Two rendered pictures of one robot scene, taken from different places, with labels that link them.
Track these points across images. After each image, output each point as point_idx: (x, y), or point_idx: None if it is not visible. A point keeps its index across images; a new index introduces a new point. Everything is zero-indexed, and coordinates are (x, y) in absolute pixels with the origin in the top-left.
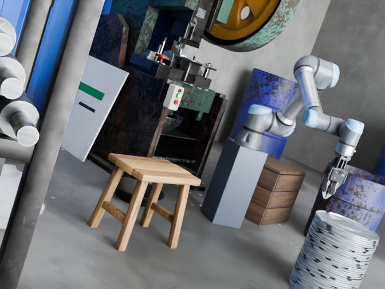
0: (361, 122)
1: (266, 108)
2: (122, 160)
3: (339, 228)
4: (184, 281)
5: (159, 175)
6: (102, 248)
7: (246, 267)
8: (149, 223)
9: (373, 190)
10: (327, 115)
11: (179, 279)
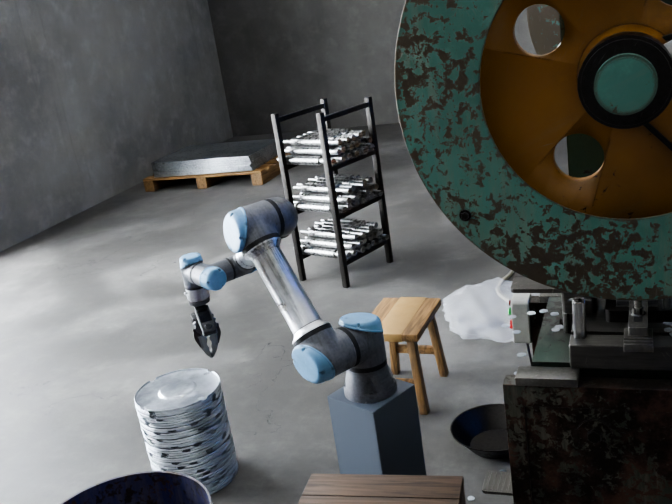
0: (183, 257)
1: (346, 314)
2: (417, 297)
3: (189, 368)
4: (326, 384)
5: (379, 306)
6: (405, 364)
7: (291, 445)
8: (419, 409)
9: (103, 498)
10: (227, 257)
11: (330, 382)
